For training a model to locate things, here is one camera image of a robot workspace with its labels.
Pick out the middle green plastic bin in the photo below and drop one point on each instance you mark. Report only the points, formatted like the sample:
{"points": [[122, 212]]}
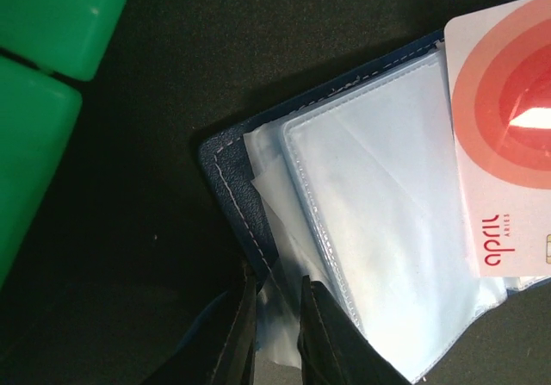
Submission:
{"points": [[69, 37]]}

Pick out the near green plastic bin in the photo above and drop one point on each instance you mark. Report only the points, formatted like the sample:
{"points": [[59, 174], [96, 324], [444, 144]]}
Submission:
{"points": [[38, 114]]}

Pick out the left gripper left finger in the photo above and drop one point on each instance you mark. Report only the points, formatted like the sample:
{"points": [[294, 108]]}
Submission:
{"points": [[220, 346]]}

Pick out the green plastic bin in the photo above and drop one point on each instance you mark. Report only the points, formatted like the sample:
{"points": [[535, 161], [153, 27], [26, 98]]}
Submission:
{"points": [[38, 114], [69, 37]]}

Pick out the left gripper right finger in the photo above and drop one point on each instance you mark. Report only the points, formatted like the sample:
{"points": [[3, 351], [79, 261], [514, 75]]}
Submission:
{"points": [[332, 349]]}

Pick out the red circle credit card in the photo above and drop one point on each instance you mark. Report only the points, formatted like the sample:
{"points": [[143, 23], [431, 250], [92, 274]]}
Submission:
{"points": [[498, 62]]}

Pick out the blue card holder wallet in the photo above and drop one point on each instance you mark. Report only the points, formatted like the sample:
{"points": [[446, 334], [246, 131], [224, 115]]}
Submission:
{"points": [[356, 185]]}

